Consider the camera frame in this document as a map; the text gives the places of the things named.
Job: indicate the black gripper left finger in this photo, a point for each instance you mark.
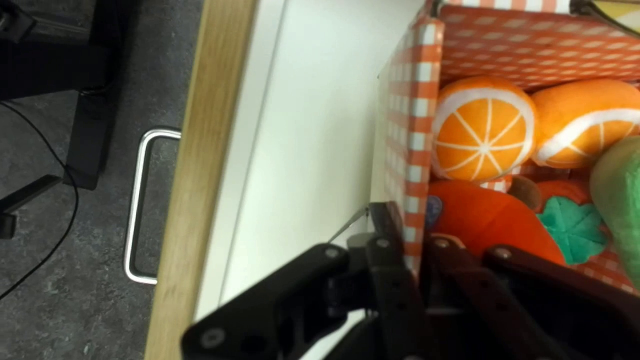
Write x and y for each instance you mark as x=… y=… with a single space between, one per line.
x=292 y=300

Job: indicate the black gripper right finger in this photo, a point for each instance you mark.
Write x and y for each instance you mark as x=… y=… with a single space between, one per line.
x=521 y=306

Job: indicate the wooden front white drawer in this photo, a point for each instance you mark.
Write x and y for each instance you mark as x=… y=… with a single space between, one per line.
x=313 y=133

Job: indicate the orange checkered carton box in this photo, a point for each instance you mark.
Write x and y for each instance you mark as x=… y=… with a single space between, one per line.
x=506 y=46

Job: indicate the plush carrot toy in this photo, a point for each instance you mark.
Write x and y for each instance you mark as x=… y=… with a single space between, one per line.
x=486 y=220

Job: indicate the orange half plush toy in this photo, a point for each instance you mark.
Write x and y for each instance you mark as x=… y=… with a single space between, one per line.
x=482 y=131

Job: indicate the orange wedge plush toy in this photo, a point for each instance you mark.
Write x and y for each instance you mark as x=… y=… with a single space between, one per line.
x=586 y=121

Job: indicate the black robot stand leg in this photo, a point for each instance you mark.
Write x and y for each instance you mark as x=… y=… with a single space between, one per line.
x=100 y=101

